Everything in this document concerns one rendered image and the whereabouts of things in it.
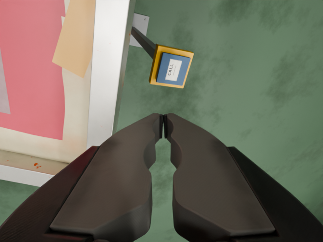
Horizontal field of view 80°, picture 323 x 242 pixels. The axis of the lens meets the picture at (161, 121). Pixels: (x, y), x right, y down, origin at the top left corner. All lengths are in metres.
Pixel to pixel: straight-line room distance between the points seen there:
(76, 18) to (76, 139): 0.20
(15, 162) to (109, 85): 0.24
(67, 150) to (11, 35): 0.20
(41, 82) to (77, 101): 0.06
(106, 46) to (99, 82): 0.05
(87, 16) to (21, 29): 0.09
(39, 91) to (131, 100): 1.44
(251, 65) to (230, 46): 0.33
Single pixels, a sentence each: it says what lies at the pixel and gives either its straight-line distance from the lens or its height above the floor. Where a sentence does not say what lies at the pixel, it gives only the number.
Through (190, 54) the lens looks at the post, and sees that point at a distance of 0.70.
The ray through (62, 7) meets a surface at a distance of 0.31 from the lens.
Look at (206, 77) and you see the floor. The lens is 1.91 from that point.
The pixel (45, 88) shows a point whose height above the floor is 1.25.
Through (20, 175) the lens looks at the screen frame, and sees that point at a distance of 0.44.
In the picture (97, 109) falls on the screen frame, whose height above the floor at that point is 1.32.
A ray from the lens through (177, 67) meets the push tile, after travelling 0.67.
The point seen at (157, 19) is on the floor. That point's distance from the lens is 1.63.
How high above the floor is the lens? 1.57
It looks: 54 degrees down
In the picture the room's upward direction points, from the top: 153 degrees clockwise
